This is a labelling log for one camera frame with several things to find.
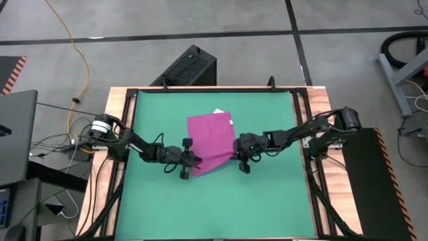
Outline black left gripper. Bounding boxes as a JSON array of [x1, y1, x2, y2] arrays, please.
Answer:
[[152, 137, 203, 181]]

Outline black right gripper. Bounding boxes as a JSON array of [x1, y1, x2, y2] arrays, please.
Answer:
[[229, 133, 268, 175]]

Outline magenta towel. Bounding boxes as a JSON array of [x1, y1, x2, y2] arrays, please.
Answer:
[[186, 108, 237, 177]]

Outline green table mat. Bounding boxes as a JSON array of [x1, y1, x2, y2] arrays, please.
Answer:
[[115, 90, 317, 240]]

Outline black computer tower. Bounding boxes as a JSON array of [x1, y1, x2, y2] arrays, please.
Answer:
[[149, 44, 218, 87]]

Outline black power adapter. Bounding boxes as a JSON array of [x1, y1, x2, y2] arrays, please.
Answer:
[[65, 147, 94, 163]]

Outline large black orange-striped floor mat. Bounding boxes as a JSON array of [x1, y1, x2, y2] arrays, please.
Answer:
[[337, 127, 418, 241]]

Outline black desk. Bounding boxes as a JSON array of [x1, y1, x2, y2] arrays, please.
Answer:
[[26, 160, 88, 193]]

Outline black smartphone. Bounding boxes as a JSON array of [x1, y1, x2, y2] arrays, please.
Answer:
[[45, 202, 66, 218]]

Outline grey cabinet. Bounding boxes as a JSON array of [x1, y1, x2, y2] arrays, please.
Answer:
[[0, 177, 43, 241]]

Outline grey metal stand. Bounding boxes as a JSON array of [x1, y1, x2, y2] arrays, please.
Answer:
[[376, 46, 428, 118]]

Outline grey laptop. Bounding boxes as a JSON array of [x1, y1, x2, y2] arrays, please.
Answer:
[[0, 89, 39, 187]]

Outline black computer mouse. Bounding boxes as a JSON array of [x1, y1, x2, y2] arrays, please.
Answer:
[[3, 224, 27, 241]]

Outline black keyboard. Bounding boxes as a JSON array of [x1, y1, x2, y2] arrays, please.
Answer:
[[0, 187, 11, 229]]

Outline small black orange-striped floor mat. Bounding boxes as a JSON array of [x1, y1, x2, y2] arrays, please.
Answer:
[[0, 56, 28, 96]]

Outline black metal table frame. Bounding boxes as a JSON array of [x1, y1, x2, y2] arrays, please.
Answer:
[[78, 85, 360, 240]]

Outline yellow cable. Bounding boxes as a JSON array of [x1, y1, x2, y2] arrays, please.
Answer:
[[43, 0, 92, 155]]

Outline black looped floor cable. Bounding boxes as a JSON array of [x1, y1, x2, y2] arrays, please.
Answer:
[[396, 115, 428, 168]]

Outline black hose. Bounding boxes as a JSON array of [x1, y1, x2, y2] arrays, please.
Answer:
[[380, 30, 428, 70]]

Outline white cables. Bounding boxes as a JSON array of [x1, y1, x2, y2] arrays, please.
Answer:
[[404, 80, 428, 113]]

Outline thin black cable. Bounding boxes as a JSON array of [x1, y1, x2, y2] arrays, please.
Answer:
[[414, 0, 428, 17]]

